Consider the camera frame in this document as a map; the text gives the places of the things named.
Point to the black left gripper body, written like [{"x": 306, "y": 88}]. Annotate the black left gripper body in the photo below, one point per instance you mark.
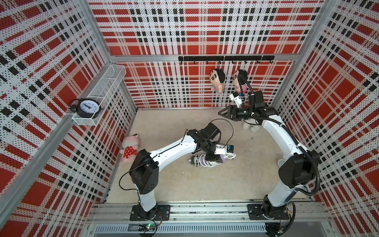
[{"x": 209, "y": 147}]

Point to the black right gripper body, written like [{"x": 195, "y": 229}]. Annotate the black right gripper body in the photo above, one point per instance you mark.
[{"x": 244, "y": 113}]

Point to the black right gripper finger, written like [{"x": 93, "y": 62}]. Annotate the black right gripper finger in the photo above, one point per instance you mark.
[
  {"x": 229, "y": 116},
  {"x": 228, "y": 109}
]

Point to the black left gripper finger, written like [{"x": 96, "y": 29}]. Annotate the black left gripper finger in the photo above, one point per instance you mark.
[
  {"x": 209, "y": 159},
  {"x": 217, "y": 158}
]

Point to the purple power strip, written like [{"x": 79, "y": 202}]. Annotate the purple power strip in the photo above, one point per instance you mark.
[{"x": 206, "y": 164}]

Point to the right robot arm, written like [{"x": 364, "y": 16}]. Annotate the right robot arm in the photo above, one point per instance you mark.
[{"x": 298, "y": 170}]

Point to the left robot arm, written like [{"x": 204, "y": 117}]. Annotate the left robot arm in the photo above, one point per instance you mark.
[{"x": 146, "y": 167}]

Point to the grey white husky plush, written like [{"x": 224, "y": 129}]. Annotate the grey white husky plush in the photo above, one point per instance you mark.
[{"x": 251, "y": 128}]

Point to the pink skirt hanging doll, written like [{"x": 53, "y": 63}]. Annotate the pink skirt hanging doll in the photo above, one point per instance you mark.
[{"x": 240, "y": 81}]

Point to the blue shorts hanging doll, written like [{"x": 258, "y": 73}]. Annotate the blue shorts hanging doll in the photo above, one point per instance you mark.
[{"x": 217, "y": 79}]

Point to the white alarm clock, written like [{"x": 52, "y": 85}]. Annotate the white alarm clock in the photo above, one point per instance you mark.
[{"x": 281, "y": 162}]

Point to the pink plush red dress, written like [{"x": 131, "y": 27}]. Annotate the pink plush red dress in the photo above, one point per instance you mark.
[{"x": 129, "y": 148}]

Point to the green circuit board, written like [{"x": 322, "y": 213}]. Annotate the green circuit board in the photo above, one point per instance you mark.
[{"x": 144, "y": 227}]

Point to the black alarm clock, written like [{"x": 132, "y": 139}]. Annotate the black alarm clock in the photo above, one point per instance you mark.
[{"x": 85, "y": 108}]

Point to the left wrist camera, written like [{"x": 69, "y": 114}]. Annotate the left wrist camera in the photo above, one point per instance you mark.
[{"x": 226, "y": 151}]

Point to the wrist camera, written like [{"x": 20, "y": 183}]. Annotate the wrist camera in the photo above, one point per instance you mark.
[
  {"x": 226, "y": 151},
  {"x": 237, "y": 99}
]

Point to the black power strip with cord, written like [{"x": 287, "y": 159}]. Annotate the black power strip with cord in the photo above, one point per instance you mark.
[{"x": 197, "y": 160}]

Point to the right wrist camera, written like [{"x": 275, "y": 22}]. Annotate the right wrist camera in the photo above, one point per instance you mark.
[{"x": 237, "y": 99}]

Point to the black hook rail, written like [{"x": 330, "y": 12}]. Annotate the black hook rail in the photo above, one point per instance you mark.
[{"x": 257, "y": 58}]

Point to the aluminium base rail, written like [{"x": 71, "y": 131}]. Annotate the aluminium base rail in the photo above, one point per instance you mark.
[{"x": 211, "y": 218}]

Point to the white wire shelf basket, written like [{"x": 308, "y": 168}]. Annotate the white wire shelf basket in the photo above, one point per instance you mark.
[{"x": 103, "y": 91}]

